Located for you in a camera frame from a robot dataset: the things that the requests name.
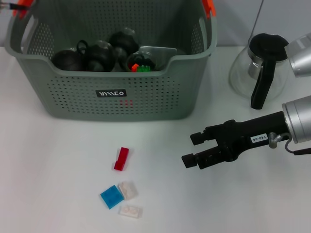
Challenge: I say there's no blue flat toy plate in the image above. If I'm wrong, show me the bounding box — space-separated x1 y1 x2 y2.
100 184 124 209

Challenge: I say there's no dark clay teapot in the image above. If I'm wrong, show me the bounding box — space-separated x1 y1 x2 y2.
51 48 85 71

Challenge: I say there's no glass carafe with black handle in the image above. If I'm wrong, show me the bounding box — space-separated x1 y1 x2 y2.
229 33 291 110

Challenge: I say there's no arm signal cable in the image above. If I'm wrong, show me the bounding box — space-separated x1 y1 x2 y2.
0 1 28 11
268 132 311 156

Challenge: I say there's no grey perforated storage basket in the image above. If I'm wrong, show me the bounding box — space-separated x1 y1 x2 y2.
4 0 218 121

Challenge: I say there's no white flat toy plate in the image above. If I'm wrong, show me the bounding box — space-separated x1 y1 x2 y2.
118 205 143 218

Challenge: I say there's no white toy brick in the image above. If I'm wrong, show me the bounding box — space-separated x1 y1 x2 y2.
118 181 138 201

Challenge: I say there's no orange basket handle clip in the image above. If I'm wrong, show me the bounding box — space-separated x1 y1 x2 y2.
12 0 34 19
202 0 216 19

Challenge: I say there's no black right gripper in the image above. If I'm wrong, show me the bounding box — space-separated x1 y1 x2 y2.
181 111 289 170

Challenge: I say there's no right arm signal cable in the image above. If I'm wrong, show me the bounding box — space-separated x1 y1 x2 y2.
268 132 311 156

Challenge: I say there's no left arm signal cable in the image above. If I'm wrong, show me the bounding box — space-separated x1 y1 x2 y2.
0 1 28 11

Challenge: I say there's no long dark red toy brick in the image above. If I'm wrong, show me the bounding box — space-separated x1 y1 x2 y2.
113 147 129 171

